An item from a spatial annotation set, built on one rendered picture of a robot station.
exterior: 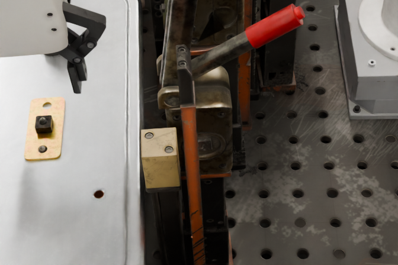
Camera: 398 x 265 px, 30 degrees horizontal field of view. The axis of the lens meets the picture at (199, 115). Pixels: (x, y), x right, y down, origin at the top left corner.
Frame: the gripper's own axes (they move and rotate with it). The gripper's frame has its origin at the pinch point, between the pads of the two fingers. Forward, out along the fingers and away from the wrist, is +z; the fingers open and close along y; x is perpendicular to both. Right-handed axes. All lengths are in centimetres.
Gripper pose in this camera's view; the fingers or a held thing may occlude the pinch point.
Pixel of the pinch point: (31, 80)
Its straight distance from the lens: 75.4
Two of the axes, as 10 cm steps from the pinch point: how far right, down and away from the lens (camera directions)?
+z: 0.5, 6.4, 7.7
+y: -10.0, 0.8, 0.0
